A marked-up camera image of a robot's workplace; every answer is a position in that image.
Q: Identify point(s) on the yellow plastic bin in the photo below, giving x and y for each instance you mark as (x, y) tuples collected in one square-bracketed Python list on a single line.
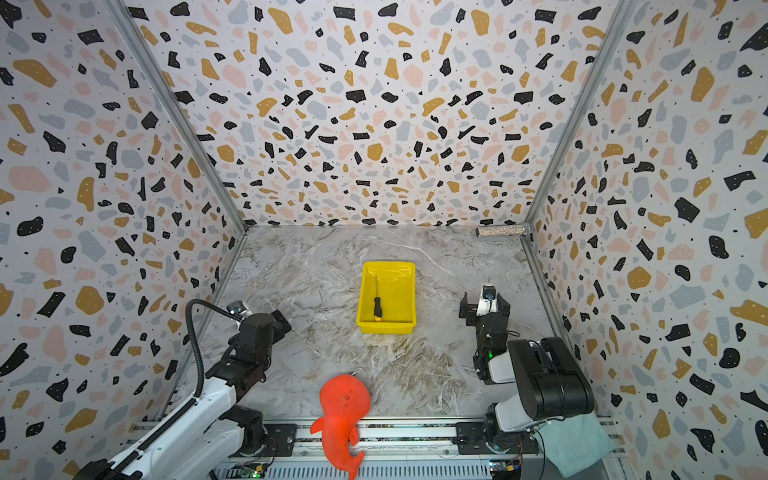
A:
[(395, 283)]

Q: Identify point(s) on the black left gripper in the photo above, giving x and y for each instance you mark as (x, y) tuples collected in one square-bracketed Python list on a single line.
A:
[(277, 331)]

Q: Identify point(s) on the black yellow screwdriver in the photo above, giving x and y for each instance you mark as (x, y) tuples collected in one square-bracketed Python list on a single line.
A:
[(378, 310)]

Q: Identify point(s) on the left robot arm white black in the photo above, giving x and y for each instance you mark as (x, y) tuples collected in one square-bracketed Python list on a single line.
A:
[(210, 425)]

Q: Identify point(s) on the aluminium corner post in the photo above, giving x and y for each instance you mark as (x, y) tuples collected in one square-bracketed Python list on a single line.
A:
[(121, 18), (616, 27)]

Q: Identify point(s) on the teal cloth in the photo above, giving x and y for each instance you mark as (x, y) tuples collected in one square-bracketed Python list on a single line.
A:
[(575, 444)]

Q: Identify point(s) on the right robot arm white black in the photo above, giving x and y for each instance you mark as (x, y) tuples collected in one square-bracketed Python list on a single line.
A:
[(549, 383)]

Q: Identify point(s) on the aluminium corner post left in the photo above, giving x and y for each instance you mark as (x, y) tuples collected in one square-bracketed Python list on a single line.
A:
[(121, 18)]

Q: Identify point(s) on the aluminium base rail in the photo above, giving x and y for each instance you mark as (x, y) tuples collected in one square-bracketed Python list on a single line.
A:
[(396, 448)]

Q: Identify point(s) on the aluminium corner post right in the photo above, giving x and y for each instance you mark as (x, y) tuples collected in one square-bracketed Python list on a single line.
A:
[(616, 27)]

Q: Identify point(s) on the red plush whale toy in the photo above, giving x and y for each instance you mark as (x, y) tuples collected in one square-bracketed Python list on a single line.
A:
[(345, 400)]

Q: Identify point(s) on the glitter roll tube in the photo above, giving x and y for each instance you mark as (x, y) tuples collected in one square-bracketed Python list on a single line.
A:
[(504, 230)]

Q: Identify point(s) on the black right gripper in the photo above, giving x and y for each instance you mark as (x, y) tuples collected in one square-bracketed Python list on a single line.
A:
[(484, 312)]

